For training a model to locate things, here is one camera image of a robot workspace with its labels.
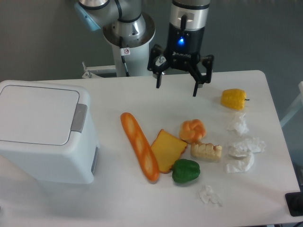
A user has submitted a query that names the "white trash can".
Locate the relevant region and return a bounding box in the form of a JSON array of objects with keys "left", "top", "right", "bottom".
[{"left": 0, "top": 80, "right": 100, "bottom": 184}]

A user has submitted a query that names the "orange braided toy bun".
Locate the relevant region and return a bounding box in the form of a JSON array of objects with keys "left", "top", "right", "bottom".
[{"left": 179, "top": 119, "right": 207, "bottom": 144}]

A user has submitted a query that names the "crumpled white tissue lower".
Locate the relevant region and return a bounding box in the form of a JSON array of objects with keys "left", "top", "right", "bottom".
[{"left": 225, "top": 153, "right": 254, "bottom": 174}]

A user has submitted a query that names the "white frame at right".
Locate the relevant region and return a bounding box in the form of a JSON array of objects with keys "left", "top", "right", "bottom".
[{"left": 280, "top": 81, "right": 303, "bottom": 128}]

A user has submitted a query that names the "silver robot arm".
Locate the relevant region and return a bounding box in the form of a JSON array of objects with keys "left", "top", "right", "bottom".
[{"left": 75, "top": 0, "right": 214, "bottom": 88}]

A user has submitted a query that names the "black device at edge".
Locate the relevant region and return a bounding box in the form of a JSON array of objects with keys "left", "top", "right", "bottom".
[{"left": 285, "top": 192, "right": 303, "bottom": 217}]

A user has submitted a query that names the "orange toy baguette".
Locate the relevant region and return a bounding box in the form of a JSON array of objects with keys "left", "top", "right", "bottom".
[{"left": 120, "top": 113, "right": 160, "bottom": 182}]

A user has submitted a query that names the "yellow toy bell pepper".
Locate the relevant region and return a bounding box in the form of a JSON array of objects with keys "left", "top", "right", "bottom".
[{"left": 221, "top": 88, "right": 249, "bottom": 111}]

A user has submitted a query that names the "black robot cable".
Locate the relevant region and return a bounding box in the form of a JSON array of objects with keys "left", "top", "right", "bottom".
[{"left": 119, "top": 36, "right": 130, "bottom": 77}]

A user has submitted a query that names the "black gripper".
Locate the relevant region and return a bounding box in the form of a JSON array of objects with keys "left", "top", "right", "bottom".
[{"left": 147, "top": 14, "right": 214, "bottom": 97}]

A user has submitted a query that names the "crumpled white tissue upper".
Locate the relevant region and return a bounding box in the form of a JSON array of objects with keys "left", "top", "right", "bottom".
[{"left": 226, "top": 113, "right": 249, "bottom": 137}]

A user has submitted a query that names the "beige toy bread loaf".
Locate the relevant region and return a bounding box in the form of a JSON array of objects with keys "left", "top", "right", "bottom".
[{"left": 190, "top": 141, "right": 222, "bottom": 160}]

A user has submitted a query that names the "yellow toy toast slice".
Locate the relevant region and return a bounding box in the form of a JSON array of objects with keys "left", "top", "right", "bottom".
[{"left": 151, "top": 129, "right": 187, "bottom": 174}]

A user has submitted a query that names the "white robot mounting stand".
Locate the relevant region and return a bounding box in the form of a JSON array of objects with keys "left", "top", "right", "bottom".
[{"left": 82, "top": 43, "right": 153, "bottom": 79}]

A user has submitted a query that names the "small crumpled white tissue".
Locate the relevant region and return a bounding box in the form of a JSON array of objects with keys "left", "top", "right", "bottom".
[{"left": 198, "top": 185, "right": 222, "bottom": 206}]

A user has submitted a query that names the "crumpled white tissue middle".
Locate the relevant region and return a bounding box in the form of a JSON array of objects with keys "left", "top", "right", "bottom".
[{"left": 228, "top": 137, "right": 266, "bottom": 158}]

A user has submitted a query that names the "green toy bell pepper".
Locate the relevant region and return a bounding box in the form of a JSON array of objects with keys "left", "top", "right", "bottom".
[{"left": 172, "top": 159, "right": 200, "bottom": 183}]

